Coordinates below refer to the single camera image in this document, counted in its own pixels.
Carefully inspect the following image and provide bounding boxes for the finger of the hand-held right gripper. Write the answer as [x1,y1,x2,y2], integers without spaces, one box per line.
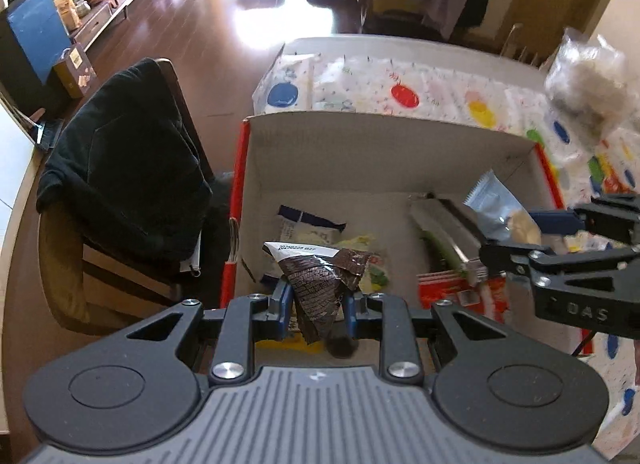
[529,194,640,245]
[477,240,640,295]

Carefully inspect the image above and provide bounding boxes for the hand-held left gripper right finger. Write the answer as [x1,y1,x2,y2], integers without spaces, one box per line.
[344,292,516,382]

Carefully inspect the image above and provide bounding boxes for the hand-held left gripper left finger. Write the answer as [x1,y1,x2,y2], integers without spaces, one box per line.
[117,280,294,385]

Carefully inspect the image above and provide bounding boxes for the brown triangular snack packet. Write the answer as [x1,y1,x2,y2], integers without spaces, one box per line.
[262,240,376,345]

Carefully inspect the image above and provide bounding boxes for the yellow snack packet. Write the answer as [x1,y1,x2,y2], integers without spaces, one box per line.
[257,334,361,361]

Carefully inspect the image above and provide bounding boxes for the light blue snack packet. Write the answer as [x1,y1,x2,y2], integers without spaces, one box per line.
[462,169,543,245]

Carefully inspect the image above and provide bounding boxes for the red striped snack packet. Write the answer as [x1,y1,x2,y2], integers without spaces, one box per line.
[416,269,511,325]

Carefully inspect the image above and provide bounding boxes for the silver snack packet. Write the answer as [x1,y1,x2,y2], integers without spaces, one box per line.
[410,196,488,285]

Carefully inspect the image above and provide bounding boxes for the dark blue snack packet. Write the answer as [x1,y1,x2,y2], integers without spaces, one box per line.
[276,204,347,246]

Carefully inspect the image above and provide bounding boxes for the red cardboard box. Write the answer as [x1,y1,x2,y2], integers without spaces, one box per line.
[220,111,596,360]

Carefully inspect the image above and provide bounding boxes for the clear bag of snacks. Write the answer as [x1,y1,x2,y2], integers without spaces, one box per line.
[544,28,632,145]

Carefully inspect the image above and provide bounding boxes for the balloon print plastic tablecloth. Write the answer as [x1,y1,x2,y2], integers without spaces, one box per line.
[252,46,640,445]

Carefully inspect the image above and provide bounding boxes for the black jacket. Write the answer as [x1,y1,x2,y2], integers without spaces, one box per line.
[36,58,216,275]

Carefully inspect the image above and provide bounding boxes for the wooden chair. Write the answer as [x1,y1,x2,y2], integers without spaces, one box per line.
[37,58,236,330]

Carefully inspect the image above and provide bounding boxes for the brown cardboard carton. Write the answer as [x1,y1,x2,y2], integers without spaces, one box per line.
[52,43,98,99]

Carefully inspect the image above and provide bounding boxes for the yellow bag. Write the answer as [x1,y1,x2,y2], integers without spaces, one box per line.
[54,0,82,31]

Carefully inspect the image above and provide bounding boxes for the blue panel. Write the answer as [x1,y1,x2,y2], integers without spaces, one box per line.
[7,0,71,85]

